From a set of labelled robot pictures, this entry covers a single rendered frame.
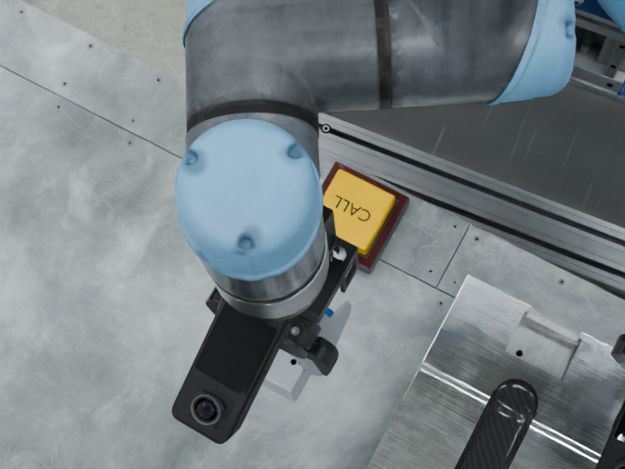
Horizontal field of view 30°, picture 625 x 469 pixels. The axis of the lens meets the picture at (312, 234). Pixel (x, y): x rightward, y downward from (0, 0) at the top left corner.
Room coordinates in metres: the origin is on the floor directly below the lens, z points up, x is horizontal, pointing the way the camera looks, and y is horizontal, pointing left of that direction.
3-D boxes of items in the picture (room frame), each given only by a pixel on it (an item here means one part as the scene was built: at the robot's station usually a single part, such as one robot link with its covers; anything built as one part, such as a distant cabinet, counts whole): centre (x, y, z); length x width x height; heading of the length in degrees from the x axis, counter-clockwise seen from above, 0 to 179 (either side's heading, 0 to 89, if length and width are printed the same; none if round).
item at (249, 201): (0.21, 0.03, 1.25); 0.09 x 0.08 x 0.11; 172
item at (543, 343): (0.17, -0.18, 0.87); 0.05 x 0.05 x 0.04; 51
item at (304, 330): (0.21, 0.03, 1.09); 0.09 x 0.08 x 0.12; 141
